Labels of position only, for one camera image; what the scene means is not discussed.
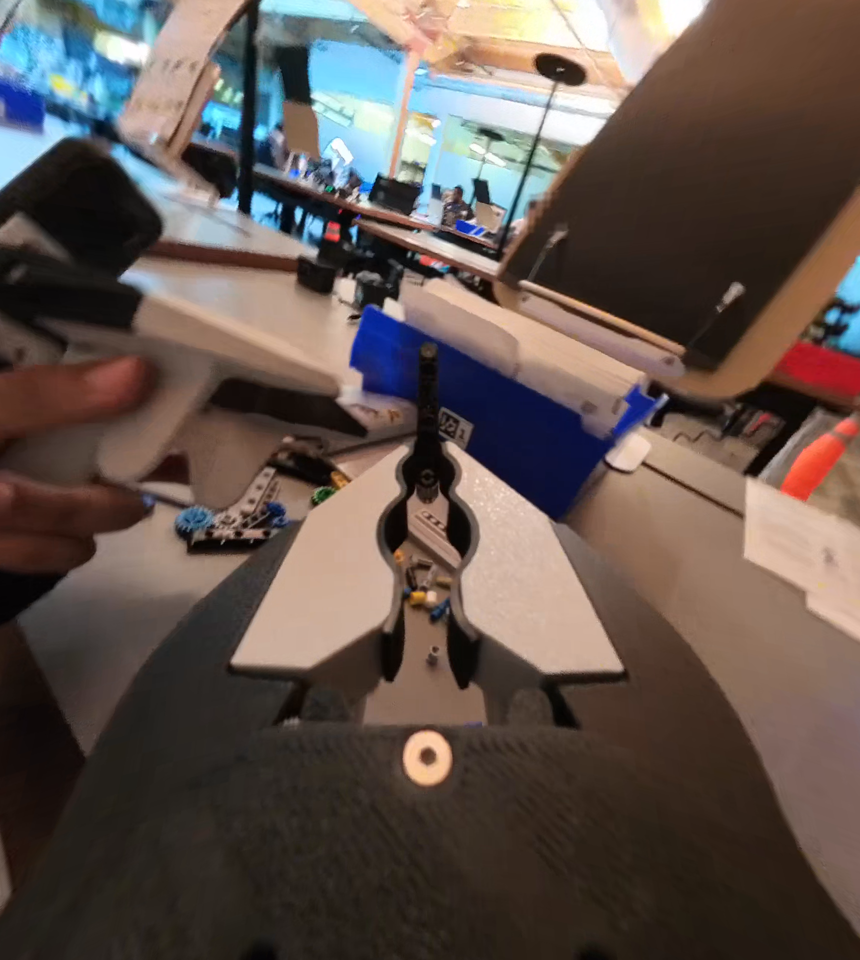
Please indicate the red storage bin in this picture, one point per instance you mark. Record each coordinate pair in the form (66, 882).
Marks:
(827, 371)

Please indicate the cardboard sheet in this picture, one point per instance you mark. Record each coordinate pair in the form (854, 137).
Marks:
(175, 75)

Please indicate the black computer monitor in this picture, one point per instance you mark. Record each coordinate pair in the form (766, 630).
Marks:
(394, 195)

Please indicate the black light stand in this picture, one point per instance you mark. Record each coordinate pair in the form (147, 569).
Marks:
(546, 127)

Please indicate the long wooden table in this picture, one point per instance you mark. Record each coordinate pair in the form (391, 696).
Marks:
(415, 232)

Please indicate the white printed paper bag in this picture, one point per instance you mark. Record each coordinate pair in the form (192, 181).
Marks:
(505, 345)

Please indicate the grey lego beam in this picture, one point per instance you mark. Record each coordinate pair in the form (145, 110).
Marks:
(436, 536)

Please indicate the black panel with wooden edge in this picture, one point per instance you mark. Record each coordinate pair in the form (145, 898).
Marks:
(700, 187)

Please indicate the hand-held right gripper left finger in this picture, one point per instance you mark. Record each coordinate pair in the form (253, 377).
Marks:
(317, 600)

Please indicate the black container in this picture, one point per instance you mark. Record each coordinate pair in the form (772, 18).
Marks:
(379, 285)
(316, 274)

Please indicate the pile of small lego pieces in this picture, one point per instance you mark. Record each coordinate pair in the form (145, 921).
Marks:
(422, 589)

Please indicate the lego instruction booklet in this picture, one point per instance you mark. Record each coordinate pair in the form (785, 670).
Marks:
(370, 416)

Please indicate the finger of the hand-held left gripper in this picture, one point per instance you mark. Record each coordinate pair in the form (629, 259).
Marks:
(250, 352)

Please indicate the blue plastic bin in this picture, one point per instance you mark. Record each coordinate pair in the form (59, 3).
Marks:
(520, 442)

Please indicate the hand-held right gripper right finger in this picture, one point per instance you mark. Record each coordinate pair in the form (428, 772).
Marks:
(535, 600)

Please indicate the green lego gear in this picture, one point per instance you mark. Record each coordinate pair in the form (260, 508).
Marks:
(324, 495)

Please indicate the person's left hand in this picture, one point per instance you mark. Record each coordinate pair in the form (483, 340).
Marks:
(17, 412)

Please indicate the white paper sheets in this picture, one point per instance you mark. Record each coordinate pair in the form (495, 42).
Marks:
(827, 562)

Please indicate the grey and black lego assembly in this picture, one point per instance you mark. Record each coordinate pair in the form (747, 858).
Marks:
(242, 517)

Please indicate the orange traffic cone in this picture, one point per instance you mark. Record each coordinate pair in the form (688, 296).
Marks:
(824, 454)

